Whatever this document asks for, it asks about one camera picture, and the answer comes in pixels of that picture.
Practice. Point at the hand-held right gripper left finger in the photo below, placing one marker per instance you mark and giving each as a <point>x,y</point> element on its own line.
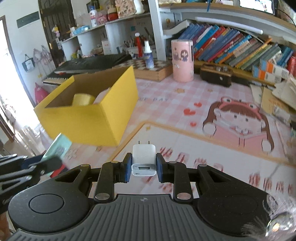
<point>126,169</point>

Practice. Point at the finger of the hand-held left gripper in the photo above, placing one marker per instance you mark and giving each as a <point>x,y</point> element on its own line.
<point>30,163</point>
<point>49,165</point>

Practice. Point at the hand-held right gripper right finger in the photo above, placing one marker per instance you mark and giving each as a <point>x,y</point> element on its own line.
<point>160,168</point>

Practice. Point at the white charger plug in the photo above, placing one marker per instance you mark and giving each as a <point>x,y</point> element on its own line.
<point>143,157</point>

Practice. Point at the teal card packet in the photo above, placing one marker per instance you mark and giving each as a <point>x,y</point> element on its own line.
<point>59,146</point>

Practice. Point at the yellow cardboard box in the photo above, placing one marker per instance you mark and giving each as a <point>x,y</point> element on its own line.
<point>92,125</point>

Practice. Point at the yellow tape roll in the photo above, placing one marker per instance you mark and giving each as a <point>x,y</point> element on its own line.
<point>82,99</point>

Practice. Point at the pink backpack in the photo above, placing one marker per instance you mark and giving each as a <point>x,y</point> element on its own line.
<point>41,93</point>

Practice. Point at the white folded paper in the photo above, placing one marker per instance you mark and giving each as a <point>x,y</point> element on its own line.
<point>101,95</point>

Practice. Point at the checkered wooden box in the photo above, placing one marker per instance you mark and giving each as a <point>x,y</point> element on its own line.
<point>150,73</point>

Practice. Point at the hanging tote bags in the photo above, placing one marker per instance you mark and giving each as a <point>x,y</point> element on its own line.
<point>29,63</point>

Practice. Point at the pink printed cylinder container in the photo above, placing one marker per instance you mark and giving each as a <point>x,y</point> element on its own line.
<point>182,69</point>

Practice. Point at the dark brown small case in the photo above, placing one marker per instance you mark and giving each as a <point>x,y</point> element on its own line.
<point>215,77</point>

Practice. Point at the white spray bottle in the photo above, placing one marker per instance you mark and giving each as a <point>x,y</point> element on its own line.
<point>148,59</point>

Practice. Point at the black electronic keyboard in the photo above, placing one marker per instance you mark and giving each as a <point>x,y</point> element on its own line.
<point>92,62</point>

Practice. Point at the white pen holder with pens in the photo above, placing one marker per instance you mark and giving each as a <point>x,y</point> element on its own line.
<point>130,52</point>

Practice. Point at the red bottle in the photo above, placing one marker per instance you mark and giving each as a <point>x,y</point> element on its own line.
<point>138,46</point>

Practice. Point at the white red carton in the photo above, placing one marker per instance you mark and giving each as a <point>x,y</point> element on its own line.
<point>106,47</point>

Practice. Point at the blurry translucent object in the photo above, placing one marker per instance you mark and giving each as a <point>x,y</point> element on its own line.
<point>277,222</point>

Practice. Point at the white cubby shelf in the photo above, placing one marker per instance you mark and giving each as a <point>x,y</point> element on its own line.
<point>115,32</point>

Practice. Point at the blue tissue packet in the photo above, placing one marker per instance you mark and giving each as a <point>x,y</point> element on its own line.
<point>81,30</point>

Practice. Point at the row of blue spined books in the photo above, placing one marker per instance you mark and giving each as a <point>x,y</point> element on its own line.
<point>231,46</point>

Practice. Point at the open white book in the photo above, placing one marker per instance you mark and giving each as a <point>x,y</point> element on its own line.
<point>175,27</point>

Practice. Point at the dark brown door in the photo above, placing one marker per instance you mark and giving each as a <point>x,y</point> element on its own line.
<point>57,23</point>

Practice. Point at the orange blue small boxes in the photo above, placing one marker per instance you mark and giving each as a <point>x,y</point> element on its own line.
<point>266,71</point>

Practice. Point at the stack of loose papers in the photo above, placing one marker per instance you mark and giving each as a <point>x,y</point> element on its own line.
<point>284,92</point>

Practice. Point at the pink patterned small box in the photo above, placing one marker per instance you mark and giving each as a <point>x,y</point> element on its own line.
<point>102,18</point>

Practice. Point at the white bottle blue cap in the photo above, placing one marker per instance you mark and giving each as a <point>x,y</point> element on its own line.
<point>93,18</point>

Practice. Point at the red round jar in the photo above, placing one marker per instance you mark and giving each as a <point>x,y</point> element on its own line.
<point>112,15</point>

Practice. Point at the white tube lamp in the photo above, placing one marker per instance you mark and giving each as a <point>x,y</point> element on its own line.
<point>231,25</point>

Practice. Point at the phone with lit screen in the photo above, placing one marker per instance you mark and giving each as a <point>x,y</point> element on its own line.
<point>256,5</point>

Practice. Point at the white post wooden bookshelf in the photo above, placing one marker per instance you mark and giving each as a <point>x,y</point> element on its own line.
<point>157,27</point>

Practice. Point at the green wall sign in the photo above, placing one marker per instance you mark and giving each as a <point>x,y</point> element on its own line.
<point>27,19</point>

